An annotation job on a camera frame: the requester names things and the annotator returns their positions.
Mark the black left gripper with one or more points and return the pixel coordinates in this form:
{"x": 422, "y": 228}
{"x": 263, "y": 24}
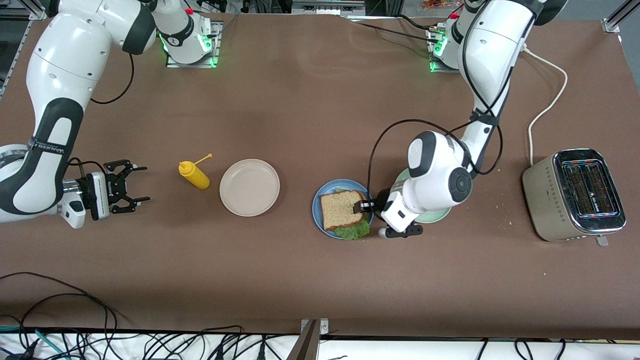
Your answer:
{"x": 379, "y": 200}

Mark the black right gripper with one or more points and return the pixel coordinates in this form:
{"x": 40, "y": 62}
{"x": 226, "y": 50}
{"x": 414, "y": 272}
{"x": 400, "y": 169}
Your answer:
{"x": 112, "y": 188}

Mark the brown bread slice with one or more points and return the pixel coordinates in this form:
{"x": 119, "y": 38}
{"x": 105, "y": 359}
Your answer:
{"x": 342, "y": 210}

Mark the green lettuce leaf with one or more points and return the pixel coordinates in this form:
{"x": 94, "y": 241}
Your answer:
{"x": 352, "y": 232}

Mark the yellow squeeze bottle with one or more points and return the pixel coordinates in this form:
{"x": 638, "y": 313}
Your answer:
{"x": 196, "y": 176}

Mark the blue round plate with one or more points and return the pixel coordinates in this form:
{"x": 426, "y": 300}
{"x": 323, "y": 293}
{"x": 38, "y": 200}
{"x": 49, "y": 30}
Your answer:
{"x": 316, "y": 210}

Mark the pale green round plate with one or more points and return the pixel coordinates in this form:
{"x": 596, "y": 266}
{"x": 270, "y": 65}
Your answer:
{"x": 432, "y": 216}

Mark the beige round plate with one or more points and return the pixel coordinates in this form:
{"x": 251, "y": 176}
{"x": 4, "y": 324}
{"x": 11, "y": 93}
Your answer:
{"x": 250, "y": 187}

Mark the beige metal toaster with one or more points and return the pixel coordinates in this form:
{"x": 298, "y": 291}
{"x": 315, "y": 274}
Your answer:
{"x": 545, "y": 200}

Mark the orange snack packet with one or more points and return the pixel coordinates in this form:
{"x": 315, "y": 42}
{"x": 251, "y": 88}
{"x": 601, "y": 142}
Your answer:
{"x": 435, "y": 5}

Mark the metal table edge bracket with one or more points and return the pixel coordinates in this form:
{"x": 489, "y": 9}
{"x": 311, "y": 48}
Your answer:
{"x": 310, "y": 345}

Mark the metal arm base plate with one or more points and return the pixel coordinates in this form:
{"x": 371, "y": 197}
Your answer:
{"x": 442, "y": 70}
{"x": 217, "y": 50}

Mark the aluminium frame rail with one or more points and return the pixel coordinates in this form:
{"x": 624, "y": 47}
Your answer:
{"x": 12, "y": 55}
{"x": 612, "y": 24}

